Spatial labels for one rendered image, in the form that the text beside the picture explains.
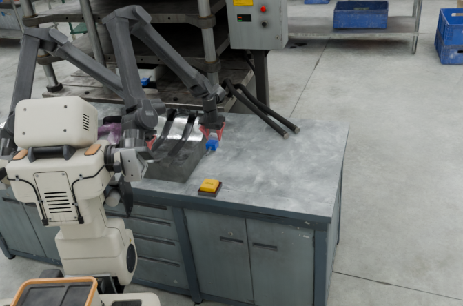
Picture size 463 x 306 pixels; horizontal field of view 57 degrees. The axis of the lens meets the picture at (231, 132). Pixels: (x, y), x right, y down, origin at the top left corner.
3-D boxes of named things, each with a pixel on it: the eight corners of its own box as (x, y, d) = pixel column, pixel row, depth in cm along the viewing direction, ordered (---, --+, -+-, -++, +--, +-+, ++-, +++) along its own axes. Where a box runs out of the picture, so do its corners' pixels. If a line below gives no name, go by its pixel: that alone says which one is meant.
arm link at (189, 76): (114, 24, 150) (133, 11, 144) (119, 14, 153) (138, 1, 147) (193, 100, 173) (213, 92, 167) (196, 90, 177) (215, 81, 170)
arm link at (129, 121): (120, 137, 136) (131, 133, 133) (122, 109, 140) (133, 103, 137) (143, 144, 143) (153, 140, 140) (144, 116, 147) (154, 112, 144)
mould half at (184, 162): (184, 183, 181) (180, 157, 174) (131, 176, 189) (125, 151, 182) (223, 125, 221) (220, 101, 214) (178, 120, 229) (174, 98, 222)
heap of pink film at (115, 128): (118, 154, 194) (114, 140, 190) (80, 157, 196) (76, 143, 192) (131, 126, 217) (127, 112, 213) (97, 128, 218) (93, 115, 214)
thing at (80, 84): (224, 116, 244) (223, 105, 240) (44, 101, 285) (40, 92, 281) (262, 60, 310) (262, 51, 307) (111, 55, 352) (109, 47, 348)
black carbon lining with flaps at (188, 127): (176, 160, 184) (171, 142, 179) (143, 156, 189) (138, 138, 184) (204, 120, 212) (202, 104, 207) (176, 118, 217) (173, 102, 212)
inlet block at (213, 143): (211, 160, 174) (210, 149, 171) (200, 159, 176) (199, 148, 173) (222, 144, 185) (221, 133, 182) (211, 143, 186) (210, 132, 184)
